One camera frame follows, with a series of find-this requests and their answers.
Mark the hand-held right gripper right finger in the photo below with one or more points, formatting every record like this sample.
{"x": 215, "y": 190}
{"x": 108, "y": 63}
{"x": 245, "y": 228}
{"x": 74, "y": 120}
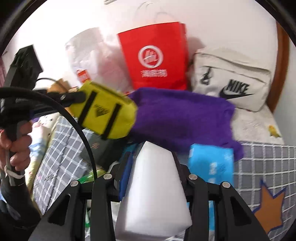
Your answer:
{"x": 185, "y": 172}

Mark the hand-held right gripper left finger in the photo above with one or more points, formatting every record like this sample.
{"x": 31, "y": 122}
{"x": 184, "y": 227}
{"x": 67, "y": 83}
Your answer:
{"x": 126, "y": 176}

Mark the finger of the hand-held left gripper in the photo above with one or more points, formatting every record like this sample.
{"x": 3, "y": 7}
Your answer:
{"x": 69, "y": 97}

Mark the white sponge block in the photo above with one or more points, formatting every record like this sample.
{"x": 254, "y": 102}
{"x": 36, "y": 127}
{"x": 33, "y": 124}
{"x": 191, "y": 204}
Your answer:
{"x": 152, "y": 197}

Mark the green packet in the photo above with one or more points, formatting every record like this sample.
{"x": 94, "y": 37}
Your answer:
{"x": 87, "y": 178}

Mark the yellow pouch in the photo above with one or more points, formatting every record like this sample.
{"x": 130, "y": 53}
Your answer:
{"x": 104, "y": 115}

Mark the person's left forearm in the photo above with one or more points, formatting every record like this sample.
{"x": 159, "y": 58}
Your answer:
{"x": 16, "y": 204}

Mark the person's left hand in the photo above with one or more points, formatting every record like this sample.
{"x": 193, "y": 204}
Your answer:
{"x": 22, "y": 148}

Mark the brown cardboard piece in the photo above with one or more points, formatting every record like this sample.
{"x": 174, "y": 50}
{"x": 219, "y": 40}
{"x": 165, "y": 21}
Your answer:
{"x": 61, "y": 84}

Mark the blue tissue packet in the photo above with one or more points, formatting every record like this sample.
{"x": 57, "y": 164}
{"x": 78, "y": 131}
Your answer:
{"x": 210, "y": 162}

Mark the black box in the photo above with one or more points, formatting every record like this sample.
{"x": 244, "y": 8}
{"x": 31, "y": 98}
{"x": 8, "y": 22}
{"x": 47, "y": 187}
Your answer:
{"x": 101, "y": 148}

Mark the white plastic bag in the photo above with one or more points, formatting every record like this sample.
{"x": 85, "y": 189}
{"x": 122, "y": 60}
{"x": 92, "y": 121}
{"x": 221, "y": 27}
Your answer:
{"x": 97, "y": 58}

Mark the purple towel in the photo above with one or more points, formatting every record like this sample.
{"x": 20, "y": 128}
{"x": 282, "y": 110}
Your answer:
{"x": 180, "y": 115}

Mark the grey checked blanket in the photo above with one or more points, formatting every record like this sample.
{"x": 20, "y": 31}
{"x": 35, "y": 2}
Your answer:
{"x": 259, "y": 162}

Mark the red paper bag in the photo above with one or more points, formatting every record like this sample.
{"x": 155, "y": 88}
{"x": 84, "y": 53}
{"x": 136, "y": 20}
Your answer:
{"x": 150, "y": 46}

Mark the beige canvas bag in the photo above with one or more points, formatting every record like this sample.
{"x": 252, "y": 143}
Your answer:
{"x": 231, "y": 74}

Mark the wooden headboard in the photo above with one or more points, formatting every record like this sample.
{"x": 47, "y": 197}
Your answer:
{"x": 281, "y": 69}

